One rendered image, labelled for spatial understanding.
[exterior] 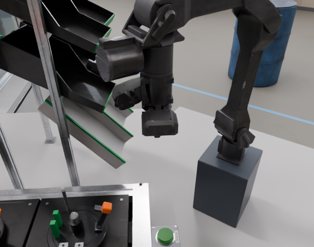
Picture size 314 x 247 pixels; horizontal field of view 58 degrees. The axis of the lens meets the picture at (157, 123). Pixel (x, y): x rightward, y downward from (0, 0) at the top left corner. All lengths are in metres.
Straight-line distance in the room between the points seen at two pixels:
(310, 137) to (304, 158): 1.73
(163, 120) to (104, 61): 0.13
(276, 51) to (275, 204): 2.67
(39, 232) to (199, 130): 0.75
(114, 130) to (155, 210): 0.29
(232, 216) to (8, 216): 0.60
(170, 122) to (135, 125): 0.80
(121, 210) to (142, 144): 0.43
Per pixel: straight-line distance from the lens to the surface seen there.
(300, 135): 2.94
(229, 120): 0.70
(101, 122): 0.93
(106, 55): 0.45
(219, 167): 0.78
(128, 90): 0.51
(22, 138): 1.31
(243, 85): 0.67
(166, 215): 0.91
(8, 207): 0.88
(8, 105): 1.58
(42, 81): 0.76
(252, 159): 0.83
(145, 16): 0.46
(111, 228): 0.76
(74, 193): 0.88
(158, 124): 0.47
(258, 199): 1.01
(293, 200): 1.05
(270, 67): 3.58
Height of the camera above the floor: 1.58
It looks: 35 degrees down
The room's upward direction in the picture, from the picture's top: straight up
